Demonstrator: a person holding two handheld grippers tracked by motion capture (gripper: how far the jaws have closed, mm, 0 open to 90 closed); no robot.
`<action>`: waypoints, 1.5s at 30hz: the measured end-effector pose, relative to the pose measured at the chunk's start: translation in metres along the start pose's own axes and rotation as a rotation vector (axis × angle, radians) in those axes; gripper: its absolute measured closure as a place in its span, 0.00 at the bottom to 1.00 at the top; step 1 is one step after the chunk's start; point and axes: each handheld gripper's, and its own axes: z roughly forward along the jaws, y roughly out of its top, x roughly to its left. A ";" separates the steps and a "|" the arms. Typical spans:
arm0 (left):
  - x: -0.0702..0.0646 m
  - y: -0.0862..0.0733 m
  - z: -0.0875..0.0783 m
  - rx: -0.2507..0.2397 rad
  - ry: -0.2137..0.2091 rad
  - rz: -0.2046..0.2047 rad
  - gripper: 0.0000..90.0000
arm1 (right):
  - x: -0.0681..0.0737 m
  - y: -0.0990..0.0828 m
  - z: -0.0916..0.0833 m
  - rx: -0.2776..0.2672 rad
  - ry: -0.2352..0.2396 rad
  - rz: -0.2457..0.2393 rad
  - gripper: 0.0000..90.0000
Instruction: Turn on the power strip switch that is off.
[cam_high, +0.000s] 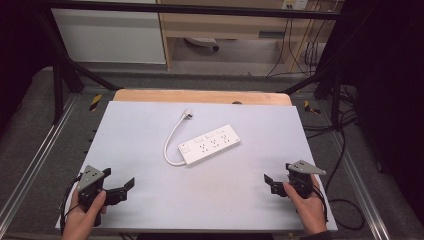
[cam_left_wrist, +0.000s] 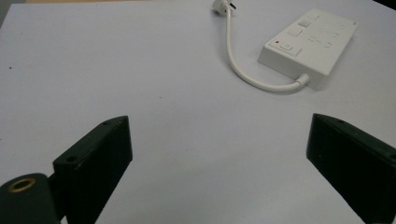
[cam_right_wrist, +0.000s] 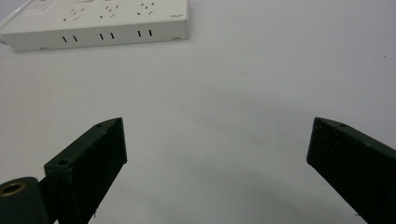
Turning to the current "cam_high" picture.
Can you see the aluminium rail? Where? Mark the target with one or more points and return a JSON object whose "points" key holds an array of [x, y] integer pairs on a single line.
{"points": [[36, 156], [360, 186]]}

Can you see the white power strip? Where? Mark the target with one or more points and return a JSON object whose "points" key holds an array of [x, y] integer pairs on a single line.
{"points": [[210, 144]]}

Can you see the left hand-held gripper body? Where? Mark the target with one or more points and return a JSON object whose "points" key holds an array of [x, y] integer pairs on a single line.
{"points": [[89, 180]]}

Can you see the grey chair base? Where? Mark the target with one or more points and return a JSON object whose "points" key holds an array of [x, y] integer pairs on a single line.
{"points": [[203, 42]]}

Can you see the person's right hand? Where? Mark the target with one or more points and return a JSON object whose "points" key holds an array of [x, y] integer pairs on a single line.
{"points": [[308, 210]]}

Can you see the black metal frame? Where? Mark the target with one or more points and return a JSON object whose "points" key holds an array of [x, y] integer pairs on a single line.
{"points": [[60, 86]]}

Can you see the white cabinet panel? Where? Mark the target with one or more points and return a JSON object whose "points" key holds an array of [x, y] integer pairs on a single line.
{"points": [[110, 36]]}

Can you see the wooden table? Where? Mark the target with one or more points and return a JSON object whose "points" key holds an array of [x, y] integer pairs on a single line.
{"points": [[200, 97]]}

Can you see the light wooden desk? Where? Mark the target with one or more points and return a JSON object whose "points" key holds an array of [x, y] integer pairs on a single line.
{"points": [[226, 25]]}

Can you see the white wall socket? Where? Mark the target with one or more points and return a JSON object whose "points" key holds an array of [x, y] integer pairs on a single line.
{"points": [[295, 4]]}

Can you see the person's left hand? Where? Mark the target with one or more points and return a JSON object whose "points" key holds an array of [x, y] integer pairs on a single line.
{"points": [[81, 218]]}

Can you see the white plug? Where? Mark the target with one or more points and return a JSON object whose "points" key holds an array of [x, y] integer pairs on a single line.
{"points": [[188, 113]]}

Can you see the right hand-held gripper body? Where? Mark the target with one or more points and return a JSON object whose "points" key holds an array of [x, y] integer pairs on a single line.
{"points": [[301, 181]]}

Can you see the black curtain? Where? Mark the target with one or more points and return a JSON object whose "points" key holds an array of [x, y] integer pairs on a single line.
{"points": [[390, 100], [20, 50]]}

